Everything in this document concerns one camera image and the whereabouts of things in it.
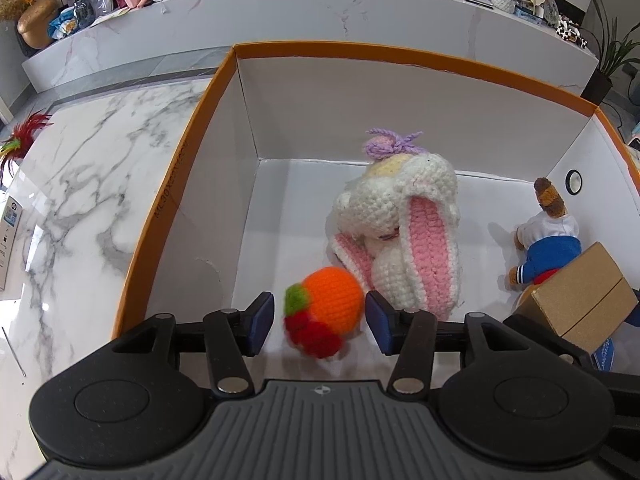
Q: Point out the bear doll with blue trousers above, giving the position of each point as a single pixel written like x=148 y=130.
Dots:
x=550 y=250

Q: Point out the crochet white bunny toy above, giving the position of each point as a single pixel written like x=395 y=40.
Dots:
x=390 y=200

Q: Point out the crochet orange fruit toy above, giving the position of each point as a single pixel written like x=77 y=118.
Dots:
x=335 y=300

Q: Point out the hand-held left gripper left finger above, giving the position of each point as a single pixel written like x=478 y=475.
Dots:
x=262 y=320

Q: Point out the gold vase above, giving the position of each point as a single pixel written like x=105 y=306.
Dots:
x=37 y=22

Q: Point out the large orange cardboard box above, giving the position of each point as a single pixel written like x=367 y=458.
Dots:
x=280 y=220

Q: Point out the potted plant in black pot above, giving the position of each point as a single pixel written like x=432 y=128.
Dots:
x=607 y=55

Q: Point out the brown cardboard box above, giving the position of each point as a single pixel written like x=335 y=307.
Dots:
x=585 y=290

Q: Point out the thin metal stick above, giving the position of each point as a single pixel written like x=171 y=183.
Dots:
x=12 y=350

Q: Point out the cow print figure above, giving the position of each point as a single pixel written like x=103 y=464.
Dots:
x=570 y=32

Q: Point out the red and green feather toy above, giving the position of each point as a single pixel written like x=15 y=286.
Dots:
x=20 y=140

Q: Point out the dried grass bunch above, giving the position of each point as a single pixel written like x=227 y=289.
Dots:
x=15 y=0

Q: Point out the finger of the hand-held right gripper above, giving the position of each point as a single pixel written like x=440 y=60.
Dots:
x=634 y=310
x=550 y=340

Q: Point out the white flat device box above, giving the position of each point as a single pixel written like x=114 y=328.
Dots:
x=9 y=240

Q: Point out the marble reception counter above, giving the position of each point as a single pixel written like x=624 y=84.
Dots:
x=300 y=10

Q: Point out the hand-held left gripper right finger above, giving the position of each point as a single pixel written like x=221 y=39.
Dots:
x=380 y=322

